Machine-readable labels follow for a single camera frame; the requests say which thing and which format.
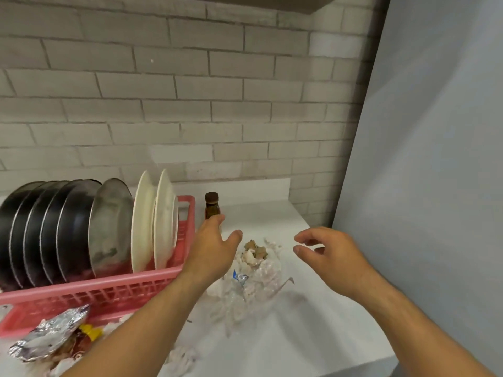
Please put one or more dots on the person's left hand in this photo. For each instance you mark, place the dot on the person's left hand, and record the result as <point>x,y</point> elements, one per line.
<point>206,251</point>

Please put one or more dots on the person's right hand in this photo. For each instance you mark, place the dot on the person's right hand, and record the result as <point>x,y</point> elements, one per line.
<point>338,263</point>

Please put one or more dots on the person's left thumb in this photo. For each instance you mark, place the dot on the person's left thumb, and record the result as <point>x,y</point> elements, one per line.
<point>233,242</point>

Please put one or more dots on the person's right thumb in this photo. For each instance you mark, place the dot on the person's right thumb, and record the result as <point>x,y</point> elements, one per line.
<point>303,255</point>

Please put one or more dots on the person's right forearm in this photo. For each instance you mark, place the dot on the person's right forearm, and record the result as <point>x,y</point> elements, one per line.
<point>424,333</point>

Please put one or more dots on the person's left forearm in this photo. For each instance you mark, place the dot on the person's left forearm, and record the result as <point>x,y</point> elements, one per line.
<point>145,329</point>

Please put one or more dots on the brown crumpled paper scrap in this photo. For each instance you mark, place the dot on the brown crumpled paper scrap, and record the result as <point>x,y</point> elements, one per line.
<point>256,252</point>

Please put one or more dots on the brown glass bottle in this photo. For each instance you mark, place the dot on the brown glass bottle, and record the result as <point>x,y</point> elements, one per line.
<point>211,210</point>

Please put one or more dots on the crumpled clear plastic wrap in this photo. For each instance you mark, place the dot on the crumpled clear plastic wrap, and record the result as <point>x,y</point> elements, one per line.
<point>255,286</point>

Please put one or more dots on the white plate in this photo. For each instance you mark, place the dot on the white plate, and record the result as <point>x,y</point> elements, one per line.
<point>164,219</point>
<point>142,223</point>

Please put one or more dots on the stainless steel plate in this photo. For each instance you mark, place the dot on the stainless steel plate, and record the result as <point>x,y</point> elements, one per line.
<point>112,223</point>

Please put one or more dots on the crumpled white tissue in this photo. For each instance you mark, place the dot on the crumpled white tissue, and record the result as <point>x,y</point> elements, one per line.
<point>182,359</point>

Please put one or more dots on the pink plastic dish rack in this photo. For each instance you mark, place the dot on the pink plastic dish rack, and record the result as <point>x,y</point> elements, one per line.
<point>106,294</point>

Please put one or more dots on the grey refrigerator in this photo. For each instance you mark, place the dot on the grey refrigerator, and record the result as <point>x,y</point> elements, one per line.
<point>428,160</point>

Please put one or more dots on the black plate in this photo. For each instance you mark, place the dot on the black plate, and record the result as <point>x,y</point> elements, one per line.
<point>49,247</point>
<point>10,231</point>
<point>72,239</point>
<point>21,247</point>
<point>33,247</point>

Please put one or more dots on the yellow-capped sauce packet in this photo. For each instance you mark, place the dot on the yellow-capped sauce packet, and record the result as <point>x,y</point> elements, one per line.
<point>84,337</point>

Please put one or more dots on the crumpled aluminium foil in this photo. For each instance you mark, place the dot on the crumpled aluminium foil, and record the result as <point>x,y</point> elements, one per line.
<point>49,335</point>

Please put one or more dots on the overhead cabinet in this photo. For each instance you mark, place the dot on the overhead cabinet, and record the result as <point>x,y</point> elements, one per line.
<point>267,3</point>

